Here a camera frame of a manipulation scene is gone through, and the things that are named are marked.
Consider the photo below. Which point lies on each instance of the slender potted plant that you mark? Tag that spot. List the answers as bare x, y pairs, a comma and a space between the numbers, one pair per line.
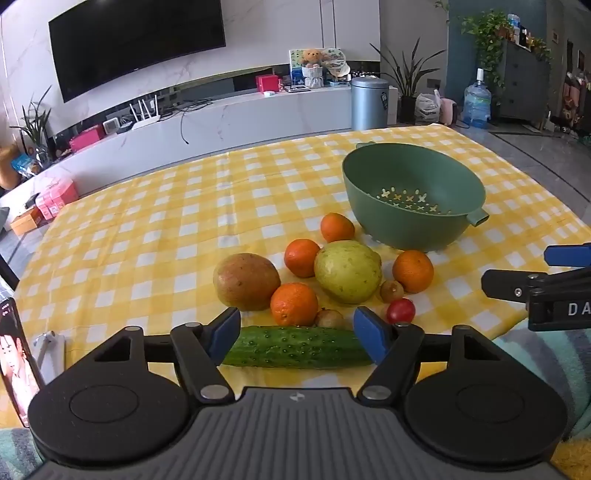
39, 129

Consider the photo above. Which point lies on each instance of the printed picture board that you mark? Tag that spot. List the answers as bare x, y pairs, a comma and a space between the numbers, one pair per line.
295, 62

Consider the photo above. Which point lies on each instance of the smartphone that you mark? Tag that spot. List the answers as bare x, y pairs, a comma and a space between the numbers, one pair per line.
16, 360

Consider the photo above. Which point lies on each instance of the blue snack bag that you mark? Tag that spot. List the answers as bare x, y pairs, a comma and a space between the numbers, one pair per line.
24, 165

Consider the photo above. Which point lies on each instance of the teddy bear bouquet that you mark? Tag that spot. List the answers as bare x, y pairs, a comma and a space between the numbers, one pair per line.
313, 69

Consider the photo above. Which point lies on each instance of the grey-blue metal trash can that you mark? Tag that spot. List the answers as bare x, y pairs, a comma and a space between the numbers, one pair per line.
369, 104

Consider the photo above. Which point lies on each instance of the red cherry tomato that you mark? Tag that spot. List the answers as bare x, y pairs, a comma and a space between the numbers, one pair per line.
400, 310

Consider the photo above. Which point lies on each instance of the brownish yellow pear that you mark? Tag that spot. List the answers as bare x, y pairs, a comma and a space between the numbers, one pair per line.
247, 281

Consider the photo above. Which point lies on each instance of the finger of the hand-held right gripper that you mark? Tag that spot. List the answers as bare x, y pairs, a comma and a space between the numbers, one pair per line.
503, 284
568, 255

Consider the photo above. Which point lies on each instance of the red box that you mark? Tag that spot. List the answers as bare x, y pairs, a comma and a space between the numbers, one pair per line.
268, 84

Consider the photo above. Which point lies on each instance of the black curved television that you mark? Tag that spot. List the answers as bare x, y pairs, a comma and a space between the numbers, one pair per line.
138, 41

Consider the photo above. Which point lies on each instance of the small white desk clock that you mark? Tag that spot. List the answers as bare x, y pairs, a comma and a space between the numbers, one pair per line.
112, 126

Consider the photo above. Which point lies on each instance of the green cucumber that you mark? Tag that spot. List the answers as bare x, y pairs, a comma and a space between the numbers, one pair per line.
295, 346

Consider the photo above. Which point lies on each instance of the round paper fan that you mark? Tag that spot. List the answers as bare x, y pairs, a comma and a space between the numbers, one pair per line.
337, 62

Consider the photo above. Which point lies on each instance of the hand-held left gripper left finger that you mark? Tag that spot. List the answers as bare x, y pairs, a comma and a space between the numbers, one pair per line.
226, 330

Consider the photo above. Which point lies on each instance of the teal striped blanket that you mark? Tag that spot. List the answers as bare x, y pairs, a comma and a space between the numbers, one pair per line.
554, 369

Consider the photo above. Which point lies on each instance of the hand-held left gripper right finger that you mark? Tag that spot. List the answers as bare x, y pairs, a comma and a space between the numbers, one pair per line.
369, 334

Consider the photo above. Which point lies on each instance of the white plastic bag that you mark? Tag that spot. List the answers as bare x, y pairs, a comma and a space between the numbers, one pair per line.
427, 108

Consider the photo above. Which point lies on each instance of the trailing green potted plant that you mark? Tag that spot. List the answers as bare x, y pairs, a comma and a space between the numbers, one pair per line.
487, 41

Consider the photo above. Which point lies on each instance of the pink flat box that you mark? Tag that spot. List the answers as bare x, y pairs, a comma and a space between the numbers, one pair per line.
87, 137

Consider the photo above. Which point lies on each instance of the bottles on chest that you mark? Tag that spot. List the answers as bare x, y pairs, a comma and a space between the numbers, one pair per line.
524, 34

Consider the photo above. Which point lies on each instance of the blue water jug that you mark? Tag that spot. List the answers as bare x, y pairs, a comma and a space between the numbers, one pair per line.
477, 104

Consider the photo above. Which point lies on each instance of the green colander bowl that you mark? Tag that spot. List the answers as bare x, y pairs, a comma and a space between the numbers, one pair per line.
392, 221

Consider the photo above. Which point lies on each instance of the brown round vase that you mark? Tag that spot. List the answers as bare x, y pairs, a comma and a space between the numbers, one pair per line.
8, 168

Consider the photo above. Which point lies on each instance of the brown kiwi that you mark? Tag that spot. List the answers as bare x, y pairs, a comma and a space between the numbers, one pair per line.
328, 318
391, 290

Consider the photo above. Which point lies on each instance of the yellow-green pear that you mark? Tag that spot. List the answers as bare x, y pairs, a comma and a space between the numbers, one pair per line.
348, 272

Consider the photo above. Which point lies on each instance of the brown kiwi front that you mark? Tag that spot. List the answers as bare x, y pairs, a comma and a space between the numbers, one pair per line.
328, 318

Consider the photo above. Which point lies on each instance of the small pink appliance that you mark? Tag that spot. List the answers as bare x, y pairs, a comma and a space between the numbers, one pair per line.
447, 111

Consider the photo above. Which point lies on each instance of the grey chest of drawers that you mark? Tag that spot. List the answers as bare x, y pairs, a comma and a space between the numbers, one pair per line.
526, 83

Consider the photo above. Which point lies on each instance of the long-leaved potted plant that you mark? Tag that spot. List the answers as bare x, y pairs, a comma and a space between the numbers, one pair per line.
407, 78

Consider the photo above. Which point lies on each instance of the yellow checkered tablecloth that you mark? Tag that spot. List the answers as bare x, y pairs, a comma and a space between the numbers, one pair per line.
161, 230

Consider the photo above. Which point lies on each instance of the orange mandarin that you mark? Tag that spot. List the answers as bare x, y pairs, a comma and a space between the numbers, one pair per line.
294, 304
413, 271
337, 227
301, 257

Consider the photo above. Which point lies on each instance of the orange cardboard box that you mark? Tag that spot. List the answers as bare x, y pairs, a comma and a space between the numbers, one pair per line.
27, 222

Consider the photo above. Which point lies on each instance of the hanging vine plant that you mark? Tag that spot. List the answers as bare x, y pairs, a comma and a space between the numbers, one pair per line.
441, 4

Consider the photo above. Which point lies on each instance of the white router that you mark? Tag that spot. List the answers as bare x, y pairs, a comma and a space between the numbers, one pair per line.
147, 119

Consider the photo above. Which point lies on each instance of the white marble TV cabinet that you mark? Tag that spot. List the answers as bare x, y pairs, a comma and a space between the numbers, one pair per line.
258, 120

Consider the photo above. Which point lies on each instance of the pink storage boxes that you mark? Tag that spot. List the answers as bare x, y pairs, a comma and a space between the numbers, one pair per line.
57, 198

